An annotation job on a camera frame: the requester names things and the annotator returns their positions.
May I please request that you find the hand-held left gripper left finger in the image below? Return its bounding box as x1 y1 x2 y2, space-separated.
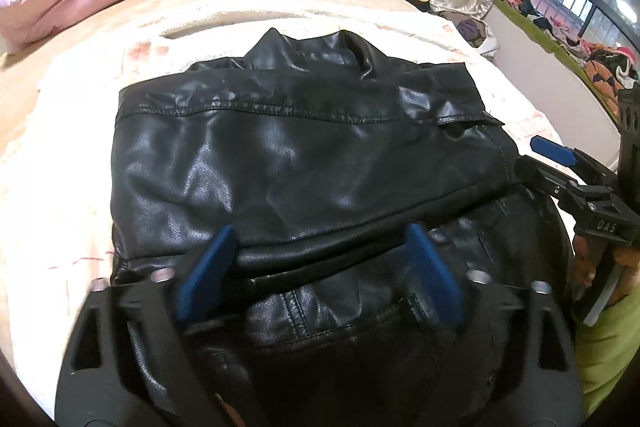
55 223 240 427

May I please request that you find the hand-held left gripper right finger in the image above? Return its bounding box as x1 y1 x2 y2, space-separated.
404 222 587 427

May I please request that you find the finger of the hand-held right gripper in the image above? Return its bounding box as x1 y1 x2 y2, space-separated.
530 135 619 191
514 155 592 211

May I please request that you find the black leather jacket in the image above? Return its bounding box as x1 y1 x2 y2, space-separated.
110 27 577 427

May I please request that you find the person's green-sleeved right forearm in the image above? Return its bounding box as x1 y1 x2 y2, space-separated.
574 289 640 416

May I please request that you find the heap of colourful clothes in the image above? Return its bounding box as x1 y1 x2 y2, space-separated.
500 0 640 105

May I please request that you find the bag of clothes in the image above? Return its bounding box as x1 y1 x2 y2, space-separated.
452 17 499 58

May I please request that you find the person's right hand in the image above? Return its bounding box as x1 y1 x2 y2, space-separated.
571 231 640 309

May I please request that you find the green windowsill mat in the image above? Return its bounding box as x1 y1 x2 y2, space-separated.
494 0 626 118

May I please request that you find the white orange bear-print blanket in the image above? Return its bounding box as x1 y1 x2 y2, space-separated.
0 9 557 414

